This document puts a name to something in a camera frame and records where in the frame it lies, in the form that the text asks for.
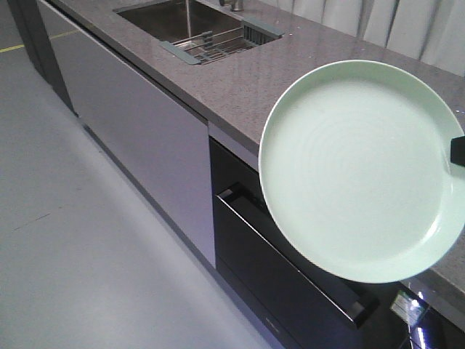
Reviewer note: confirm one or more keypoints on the white pleated curtain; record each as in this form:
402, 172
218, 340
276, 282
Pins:
429, 31

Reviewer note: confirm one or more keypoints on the stainless steel sink basin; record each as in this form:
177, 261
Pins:
175, 20

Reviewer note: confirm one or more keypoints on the light green round plate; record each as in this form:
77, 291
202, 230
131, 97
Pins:
355, 169

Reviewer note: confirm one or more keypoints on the black dishwasher drawer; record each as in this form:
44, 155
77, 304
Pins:
301, 304

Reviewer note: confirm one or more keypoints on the stainless steel faucet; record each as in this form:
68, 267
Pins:
235, 5

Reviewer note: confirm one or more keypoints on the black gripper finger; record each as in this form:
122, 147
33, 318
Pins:
457, 150

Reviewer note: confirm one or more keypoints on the steel dish drying rack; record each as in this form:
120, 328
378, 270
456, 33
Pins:
208, 46

